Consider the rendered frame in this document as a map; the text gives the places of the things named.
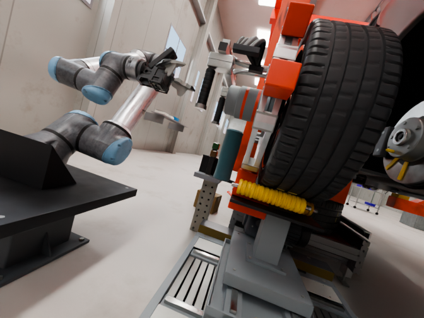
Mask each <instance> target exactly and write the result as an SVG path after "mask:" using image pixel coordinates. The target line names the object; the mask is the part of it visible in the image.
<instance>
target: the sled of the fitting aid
mask: <svg viewBox="0 0 424 318"><path fill-rule="evenodd" d="M230 241H231V240H230V239H227V238H225V241H224V244H223V247H222V250H221V254H220V258H219V261H218V265H217V268H216V272H215V276H214V279H213V283H212V285H211V289H210V293H209V297H208V301H207V303H206V307H205V310H204V314H203V318H306V317H304V316H302V315H299V314H296V313H294V312H292V311H289V310H286V309H284V308H282V307H279V306H277V305H275V304H272V303H270V302H267V301H265V300H262V299H260V298H257V297H255V296H253V295H250V294H248V293H246V292H243V291H240V290H238V289H236V288H233V287H231V286H228V285H226V284H224V283H222V281H223V275H224V271H225V265H226V262H227V256H228V250H229V246H230Z"/></svg>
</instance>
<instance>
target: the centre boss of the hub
mask: <svg viewBox="0 0 424 318"><path fill-rule="evenodd" d="M410 135H411V132H410V130H409V129H406V128H404V129H400V130H398V131H397V132H396V133H395V135H394V137H393V140H392V141H393V143H394V144H395V145H396V146H402V145H404V144H405V143H406V142H407V141H408V140H409V137H410Z"/></svg>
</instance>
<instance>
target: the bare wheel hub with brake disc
mask: <svg viewBox="0 0 424 318"><path fill-rule="evenodd" d="M404 128H406V129H409V130H410V132H411V135H410V137H409V140H408V141H407V142H406V143H405V144H404V145H402V146H396V145H395V144H394V143H393V141H392V140H393V137H394V135H395V133H396V132H397V131H398V130H400V129H404ZM387 148H389V149H392V150H394V153H390V152H389V155H386V157H383V162H384V168H385V171H386V173H387V174H388V176H389V177H390V178H391V179H392V180H394V181H396V182H399V183H402V184H406V185H409V186H424V101H422V102H421V103H419V104H418V105H416V106H414V107H413V108H412V109H411V110H409V111H408V112H407V113H406V114H405V115H404V116H403V117H402V118H401V119H400V120H399V122H398V123H397V124H396V125H395V129H394V130H393V132H392V133H391V135H390V136H389V140H388V143H387ZM395 158H399V160H398V161H397V162H396V163H395V164H394V165H393V166H391V167H390V168H389V169H388V170H386V166H387V165H388V164H390V163H391V162H392V161H393V159H395ZM404 162H409V163H408V166H407V168H406V170H405V172H404V175H403V177H402V179H401V180H397V178H398V175H399V173H400V171H401V169H402V167H403V164H404Z"/></svg>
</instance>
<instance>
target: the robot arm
mask: <svg viewBox="0 0 424 318"><path fill-rule="evenodd" d="M176 59H177V54H176V53H175V51H174V49H173V48H172V47H169V48H168V49H167V50H166V51H164V52H163V53H162V54H160V55H158V54H156V53H154V52H150V51H147V50H141V49H133V50H131V51H130V52H129V53H127V54H121V53H118V52H116V51H105V52H103V53H102V54H101V56H100V57H91V58H85V59H65V58H63V57H59V56H55V57H53V58H52V59H51V60H50V61H49V64H48V72H49V75H50V77H51V78H52V79H53V80H55V81H57V82H58V83H62V84H64V85H66V86H69V87H71V88H74V89H76V90H79V91H80V92H82V94H83V95H84V96H85V97H86V98H87V99H89V100H90V101H92V102H94V103H96V104H99V105H106V104H108V103H109V101H110V100H112V98H113V96H114V94H115V93H116V91H117V90H118V89H119V87H120V86H121V84H122V83H123V81H124V80H131V81H135V82H138V83H139V85H138V86H137V87H136V88H135V89H134V91H133V92H132V93H131V94H130V96H129V97H128V98H127V100H126V101H125V102H124V103H123V105H122V106H121V107H120V109H119V110H118V111H117V112H116V113H115V115H114V116H113V118H111V120H106V121H103V122H102V124H101V125H100V126H99V125H98V122H96V121H95V119H94V118H93V117H92V116H91V115H90V114H87V113H86V112H84V111H80V110H73V111H70V112H68V113H66V114H64V115H63V116H62V117H60V118H59V119H58V120H56V121H54V122H53V123H52V124H50V125H48V126H47V127H45V128H44V129H42V130H41V131H39V132H36V133H32V134H27V135H24V137H27V138H30V139H34V140H37V141H40V142H43V143H47V144H50V145H52V146H53V147H54V149H55V150H56V152H57V154H58V155H59V156H60V158H61V160H62V161H63V163H64V164H65V165H66V164H67V162H68V160H69V157H70V156H71V155H73V154H74V153H75V152H76V151H78V152H80V153H82V154H85V155H88V156H90V157H92V158H95V159H97V160H100V161H101V162H104V163H108V164H110V165H119V164H121V163H122V162H123V161H124V160H125V159H126V158H127V157H128V156H129V154H130V152H131V150H132V146H133V142H132V136H131V132H132V131H133V129H134V128H135V127H136V125H137V123H138V122H139V121H140V119H141V118H142V116H143V115H144V113H145V112H146V111H147V109H148V107H149V106H150V105H151V103H152V102H153V101H154V99H155V97H156V96H157V95H158V93H159V92H160V93H165V94H167V93H168V91H169V88H170V85H171V84H172V86H173V87H174V88H176V89H177V95H178V96H180V97H181V96H182V95H183V94H184V93H185V92H186V91H187V90H189V91H194V92H195V89H194V88H193V86H191V85H189V84H188V83H185V82H183V81H182V80H181V79H180V78H174V76H175V70H176V68H178V67H183V66H185V65H186V64H185V63H184V62H182V61H177V60H176ZM160 90H161V91H160ZM163 91H165V92H163Z"/></svg>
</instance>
